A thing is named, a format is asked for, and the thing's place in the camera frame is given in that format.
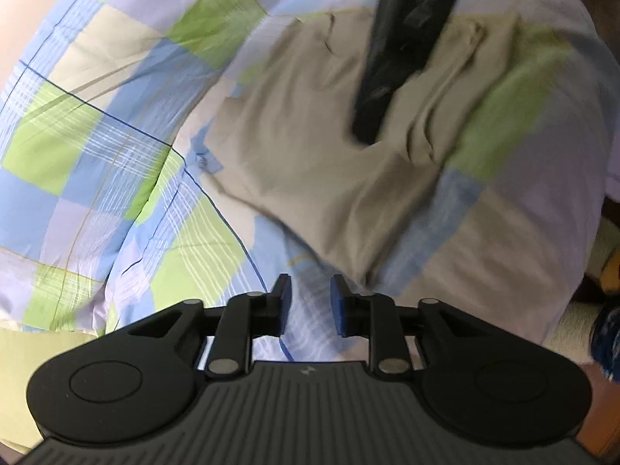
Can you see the checkered quilt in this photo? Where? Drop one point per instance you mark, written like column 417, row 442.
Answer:
column 160, row 150

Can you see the green covered sofa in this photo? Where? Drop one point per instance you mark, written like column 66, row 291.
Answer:
column 21, row 354

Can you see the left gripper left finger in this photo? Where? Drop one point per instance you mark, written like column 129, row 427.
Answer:
column 246, row 317

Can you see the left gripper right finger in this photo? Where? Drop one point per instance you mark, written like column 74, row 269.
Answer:
column 385, row 325

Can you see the beige garment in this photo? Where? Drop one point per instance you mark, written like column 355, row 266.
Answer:
column 287, row 148

